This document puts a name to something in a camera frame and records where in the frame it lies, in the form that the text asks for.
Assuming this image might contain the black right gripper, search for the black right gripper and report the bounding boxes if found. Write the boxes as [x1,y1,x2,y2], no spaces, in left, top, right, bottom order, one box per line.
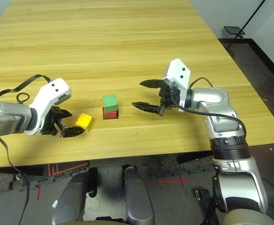
[131,79,182,117]

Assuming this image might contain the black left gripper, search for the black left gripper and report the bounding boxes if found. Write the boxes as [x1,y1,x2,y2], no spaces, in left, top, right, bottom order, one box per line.
[40,105,86,138]

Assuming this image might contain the yellow wooden block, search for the yellow wooden block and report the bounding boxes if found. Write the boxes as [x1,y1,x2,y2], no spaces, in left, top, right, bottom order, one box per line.
[75,113,95,132]

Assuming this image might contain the green wooden block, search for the green wooden block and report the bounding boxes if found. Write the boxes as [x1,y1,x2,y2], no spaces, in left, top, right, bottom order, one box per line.
[102,94,119,113]

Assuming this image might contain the red wooden block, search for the red wooden block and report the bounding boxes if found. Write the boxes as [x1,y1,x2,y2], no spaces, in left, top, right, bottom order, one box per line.
[103,109,119,120]

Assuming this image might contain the black square pad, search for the black square pad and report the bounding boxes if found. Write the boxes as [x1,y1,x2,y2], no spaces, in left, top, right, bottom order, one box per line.
[103,109,120,120]

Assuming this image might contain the robot's grey left leg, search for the robot's grey left leg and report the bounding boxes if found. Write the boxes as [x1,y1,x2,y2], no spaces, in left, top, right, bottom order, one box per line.
[52,170,91,223]

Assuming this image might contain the robot's grey leg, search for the robot's grey leg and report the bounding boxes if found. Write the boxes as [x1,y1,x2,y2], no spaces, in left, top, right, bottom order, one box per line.
[52,170,91,223]
[124,165,156,225]

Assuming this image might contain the robot's grey right leg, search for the robot's grey right leg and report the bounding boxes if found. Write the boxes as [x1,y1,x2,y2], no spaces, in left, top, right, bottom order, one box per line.
[124,165,156,225]

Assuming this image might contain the tan robot torso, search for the tan robot torso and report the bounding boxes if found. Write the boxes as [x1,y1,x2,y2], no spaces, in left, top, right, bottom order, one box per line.
[76,219,128,225]

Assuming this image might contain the black stand with plate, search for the black stand with plate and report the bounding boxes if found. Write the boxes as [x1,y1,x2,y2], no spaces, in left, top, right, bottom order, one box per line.
[223,0,266,39]

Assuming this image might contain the black metal floor bar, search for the black metal floor bar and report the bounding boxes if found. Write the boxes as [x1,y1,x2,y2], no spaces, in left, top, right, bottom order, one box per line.
[194,188,214,211]

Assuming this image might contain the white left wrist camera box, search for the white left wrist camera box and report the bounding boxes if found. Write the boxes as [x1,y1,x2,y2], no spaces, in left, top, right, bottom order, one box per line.
[24,78,72,136]

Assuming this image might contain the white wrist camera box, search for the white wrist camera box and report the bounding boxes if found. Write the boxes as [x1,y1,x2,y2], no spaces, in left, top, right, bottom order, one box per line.
[24,78,72,136]
[161,58,192,113]

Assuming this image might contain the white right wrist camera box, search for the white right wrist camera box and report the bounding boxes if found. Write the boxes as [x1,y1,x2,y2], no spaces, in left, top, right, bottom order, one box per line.
[161,58,192,113]

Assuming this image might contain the black left wrist camera cable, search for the black left wrist camera cable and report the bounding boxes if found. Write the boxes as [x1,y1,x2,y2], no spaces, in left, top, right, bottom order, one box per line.
[0,74,52,105]

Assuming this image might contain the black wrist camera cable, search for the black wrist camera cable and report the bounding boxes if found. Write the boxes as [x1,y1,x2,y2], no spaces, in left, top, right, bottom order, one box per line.
[0,74,52,105]
[169,77,248,136]

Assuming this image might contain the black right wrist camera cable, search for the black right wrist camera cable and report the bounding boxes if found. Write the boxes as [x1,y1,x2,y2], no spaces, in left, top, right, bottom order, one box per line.
[169,77,248,136]

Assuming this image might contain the thin hanging arm cable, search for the thin hanging arm cable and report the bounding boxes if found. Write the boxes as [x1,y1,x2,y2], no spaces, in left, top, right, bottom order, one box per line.
[0,137,30,225]

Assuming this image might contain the thin white floor cable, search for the thin white floor cable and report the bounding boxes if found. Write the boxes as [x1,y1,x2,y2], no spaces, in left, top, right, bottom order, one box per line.
[241,63,274,113]

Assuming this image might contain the black cable bundle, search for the black cable bundle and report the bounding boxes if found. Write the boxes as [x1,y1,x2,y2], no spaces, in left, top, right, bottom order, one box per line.
[204,199,219,225]

